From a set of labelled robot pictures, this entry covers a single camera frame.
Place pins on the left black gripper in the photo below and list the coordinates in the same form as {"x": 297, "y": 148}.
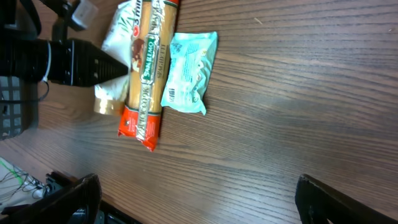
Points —
{"x": 75, "y": 63}

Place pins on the white cream tube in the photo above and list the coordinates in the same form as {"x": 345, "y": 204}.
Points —
{"x": 110, "y": 96}

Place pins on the orange spaghetti packet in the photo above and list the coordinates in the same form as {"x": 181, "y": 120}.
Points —
{"x": 153, "y": 29}

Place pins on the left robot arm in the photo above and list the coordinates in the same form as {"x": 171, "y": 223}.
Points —
{"x": 23, "y": 54}

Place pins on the grey plastic mesh basket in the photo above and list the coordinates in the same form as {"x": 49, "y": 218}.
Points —
{"x": 16, "y": 118}

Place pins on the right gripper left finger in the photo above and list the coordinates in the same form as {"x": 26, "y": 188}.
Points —
{"x": 60, "y": 206}

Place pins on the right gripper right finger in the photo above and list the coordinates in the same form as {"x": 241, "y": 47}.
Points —
{"x": 317, "y": 202}

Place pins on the teal snack packet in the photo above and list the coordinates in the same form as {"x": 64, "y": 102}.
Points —
{"x": 192, "y": 59}

